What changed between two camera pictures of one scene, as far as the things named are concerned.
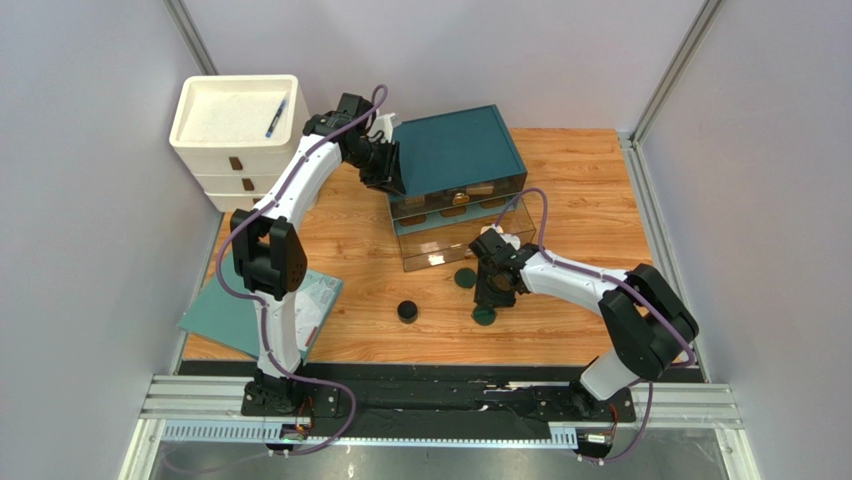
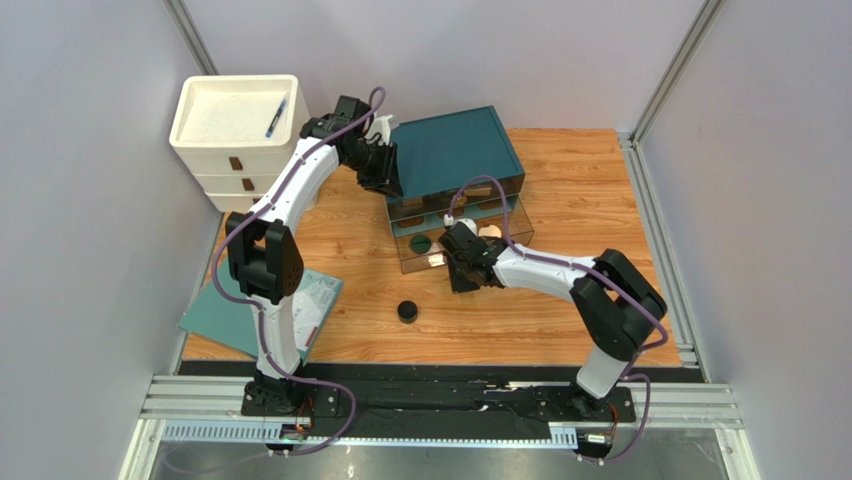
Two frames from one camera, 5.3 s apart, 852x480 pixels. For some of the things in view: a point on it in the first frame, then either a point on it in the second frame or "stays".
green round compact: x=484 y=315 → x=420 y=244
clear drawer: x=444 y=236 stays
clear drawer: x=449 y=197 stays
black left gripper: x=388 y=177 stays
